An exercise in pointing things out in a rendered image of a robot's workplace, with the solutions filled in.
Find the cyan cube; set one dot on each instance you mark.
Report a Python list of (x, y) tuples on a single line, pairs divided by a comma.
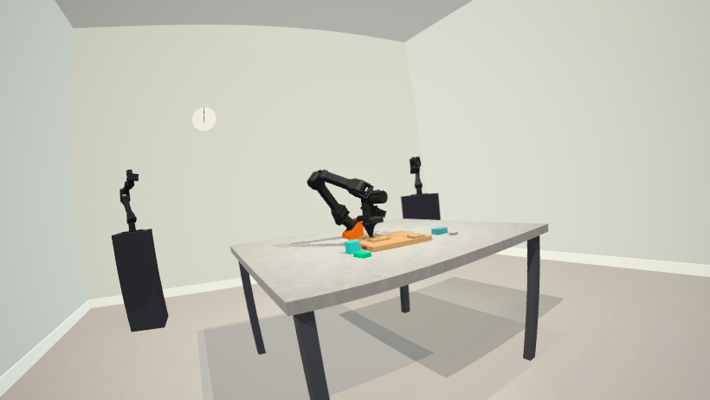
[(352, 247)]

